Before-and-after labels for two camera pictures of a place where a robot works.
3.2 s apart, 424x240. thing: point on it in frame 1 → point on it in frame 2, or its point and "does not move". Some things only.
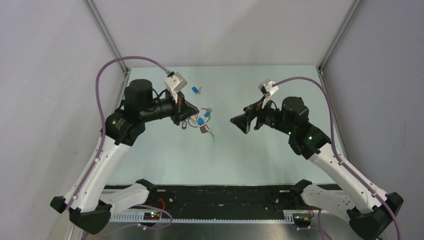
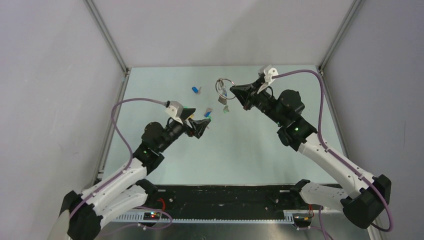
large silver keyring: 203,124 → 216,90
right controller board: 302,219 does not move
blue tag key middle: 207,114 does not move
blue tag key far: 196,91 does not move
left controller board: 151,216 does not move
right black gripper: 255,110 → 244,95
